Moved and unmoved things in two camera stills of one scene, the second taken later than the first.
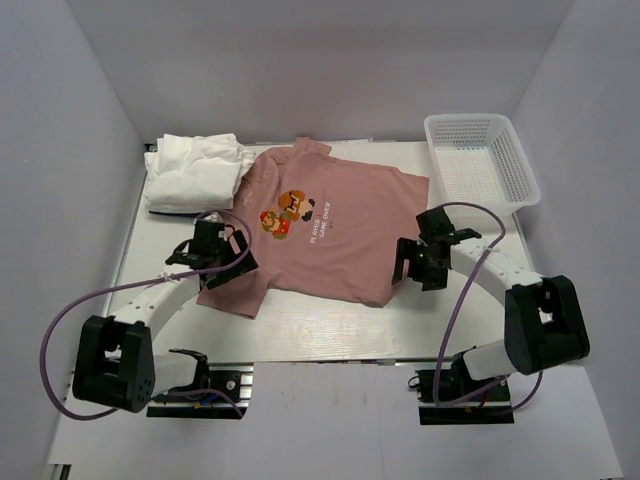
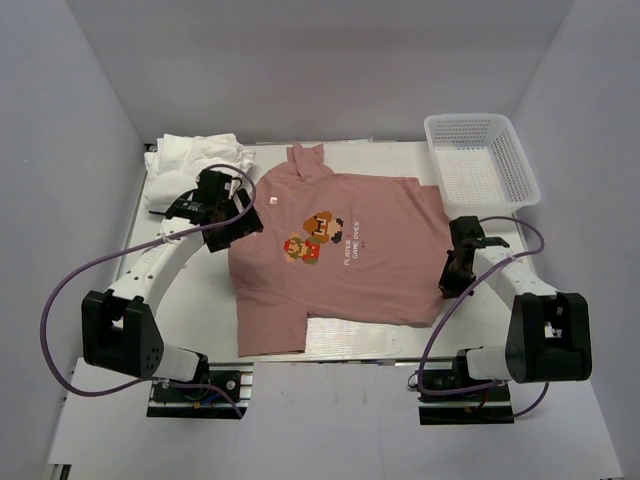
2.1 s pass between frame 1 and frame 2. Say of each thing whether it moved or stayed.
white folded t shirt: stayed
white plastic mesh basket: stayed
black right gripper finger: moved
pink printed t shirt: moved
